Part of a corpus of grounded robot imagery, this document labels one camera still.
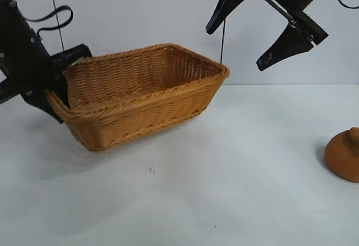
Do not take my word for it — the tan woven wicker basket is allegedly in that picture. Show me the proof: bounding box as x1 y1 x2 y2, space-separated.
44 43 231 153

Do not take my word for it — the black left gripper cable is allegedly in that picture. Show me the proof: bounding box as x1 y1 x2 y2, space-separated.
26 5 74 38

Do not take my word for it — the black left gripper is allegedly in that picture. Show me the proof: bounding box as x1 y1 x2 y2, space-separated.
0 2 93 125

